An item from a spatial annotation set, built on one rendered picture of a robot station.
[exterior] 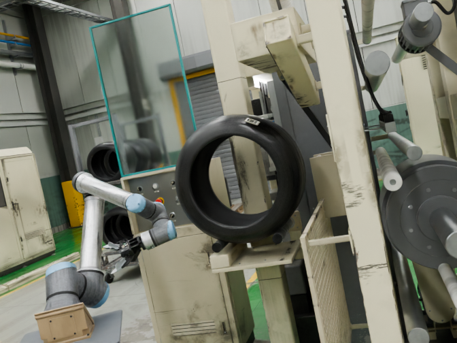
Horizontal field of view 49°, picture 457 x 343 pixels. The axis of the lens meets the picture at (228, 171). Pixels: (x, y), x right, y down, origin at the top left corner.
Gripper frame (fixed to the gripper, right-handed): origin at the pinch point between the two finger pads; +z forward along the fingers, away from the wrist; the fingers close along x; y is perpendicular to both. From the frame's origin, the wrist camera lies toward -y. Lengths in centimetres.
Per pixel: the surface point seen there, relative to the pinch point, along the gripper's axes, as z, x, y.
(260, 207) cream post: -81, 6, -4
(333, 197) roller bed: -112, 23, 9
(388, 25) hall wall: -571, -519, -563
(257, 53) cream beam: -94, -9, 87
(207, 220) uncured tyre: -53, 15, 26
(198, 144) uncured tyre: -62, -11, 45
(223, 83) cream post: -88, -49, 31
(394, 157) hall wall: -481, -312, -720
